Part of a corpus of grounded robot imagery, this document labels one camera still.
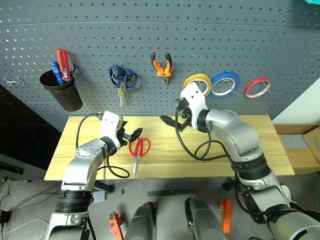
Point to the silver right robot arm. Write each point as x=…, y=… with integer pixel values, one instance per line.
x=240, y=140

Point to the brown cardboard box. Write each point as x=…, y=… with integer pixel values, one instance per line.
x=302, y=157

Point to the black flat floor strip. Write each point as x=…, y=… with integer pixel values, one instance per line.
x=172, y=192

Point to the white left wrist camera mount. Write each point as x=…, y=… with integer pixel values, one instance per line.
x=110, y=125

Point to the black hanging cup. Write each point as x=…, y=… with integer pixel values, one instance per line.
x=65, y=96

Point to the yellow tape roll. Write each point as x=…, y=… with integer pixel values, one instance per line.
x=188, y=79

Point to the small grey box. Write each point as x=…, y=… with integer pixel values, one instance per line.
x=99, y=197

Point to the black bar on floor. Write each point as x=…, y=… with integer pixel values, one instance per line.
x=11, y=168

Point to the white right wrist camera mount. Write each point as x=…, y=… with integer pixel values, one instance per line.
x=196, y=102

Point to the teal object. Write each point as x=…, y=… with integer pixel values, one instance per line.
x=312, y=1

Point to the blue tape roll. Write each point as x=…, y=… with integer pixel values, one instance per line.
x=225, y=75

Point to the black table leg bracket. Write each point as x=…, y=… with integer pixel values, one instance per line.
x=105, y=186

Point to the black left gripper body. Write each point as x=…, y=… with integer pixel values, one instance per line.
x=121, y=137

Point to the black table foot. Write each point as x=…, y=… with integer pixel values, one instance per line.
x=228, y=184

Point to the black pegboard hook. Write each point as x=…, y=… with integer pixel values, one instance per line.
x=74, y=68

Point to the orange and black pliers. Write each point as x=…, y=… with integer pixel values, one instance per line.
x=160, y=67

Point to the dark grey perforated pegboard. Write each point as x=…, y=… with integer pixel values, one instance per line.
x=160, y=37

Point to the orange plastic bracket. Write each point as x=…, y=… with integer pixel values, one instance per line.
x=115, y=225
x=227, y=215

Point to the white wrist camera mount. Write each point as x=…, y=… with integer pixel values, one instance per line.
x=110, y=125
x=196, y=102

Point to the red tape roll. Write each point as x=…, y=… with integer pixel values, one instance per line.
x=250, y=87

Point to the grey rounded robot leg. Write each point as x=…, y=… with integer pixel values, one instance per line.
x=141, y=222
x=203, y=220

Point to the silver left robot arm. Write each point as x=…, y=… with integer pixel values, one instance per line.
x=80, y=167

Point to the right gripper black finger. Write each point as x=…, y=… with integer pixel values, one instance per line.
x=171, y=122
x=185, y=125

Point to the black power adapter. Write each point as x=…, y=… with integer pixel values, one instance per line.
x=5, y=216

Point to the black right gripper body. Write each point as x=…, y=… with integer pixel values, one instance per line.
x=183, y=108

